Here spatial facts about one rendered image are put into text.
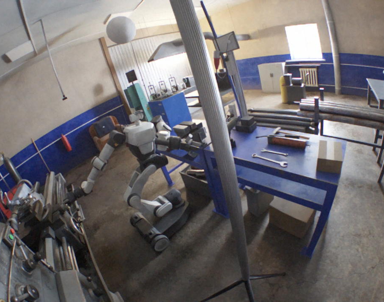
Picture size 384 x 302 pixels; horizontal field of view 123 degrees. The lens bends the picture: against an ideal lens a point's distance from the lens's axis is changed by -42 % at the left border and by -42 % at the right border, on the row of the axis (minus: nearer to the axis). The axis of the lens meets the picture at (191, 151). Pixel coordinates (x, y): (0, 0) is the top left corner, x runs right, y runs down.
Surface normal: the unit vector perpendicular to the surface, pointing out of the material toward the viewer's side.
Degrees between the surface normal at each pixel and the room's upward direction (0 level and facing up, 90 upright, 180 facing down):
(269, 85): 90
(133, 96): 90
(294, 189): 0
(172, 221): 0
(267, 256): 0
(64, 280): 32
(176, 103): 90
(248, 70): 90
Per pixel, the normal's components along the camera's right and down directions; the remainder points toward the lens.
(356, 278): -0.28, -0.85
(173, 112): 0.65, 0.18
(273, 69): -0.71, 0.50
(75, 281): 0.14, -0.98
